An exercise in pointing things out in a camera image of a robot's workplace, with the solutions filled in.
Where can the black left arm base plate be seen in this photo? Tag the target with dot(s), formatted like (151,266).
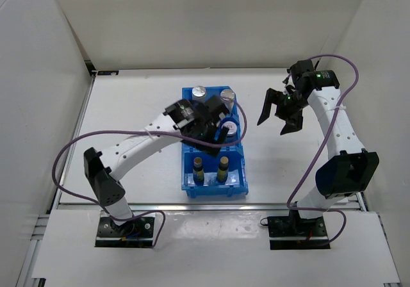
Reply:
(137,234)

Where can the aluminium table edge rail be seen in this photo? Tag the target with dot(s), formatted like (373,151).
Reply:
(349,205)

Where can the blue three-compartment bin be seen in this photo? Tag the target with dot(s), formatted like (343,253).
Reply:
(236,182)

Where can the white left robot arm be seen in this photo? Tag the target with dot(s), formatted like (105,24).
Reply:
(186,121)

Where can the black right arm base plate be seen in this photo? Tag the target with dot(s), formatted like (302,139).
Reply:
(291,232)

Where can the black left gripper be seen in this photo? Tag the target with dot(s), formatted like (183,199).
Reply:
(208,148)

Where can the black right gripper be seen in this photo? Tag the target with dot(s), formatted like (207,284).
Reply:
(293,122)

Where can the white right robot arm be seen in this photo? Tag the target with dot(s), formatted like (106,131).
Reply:
(350,166)

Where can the tall jar silver lid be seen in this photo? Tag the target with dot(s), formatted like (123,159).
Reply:
(228,96)

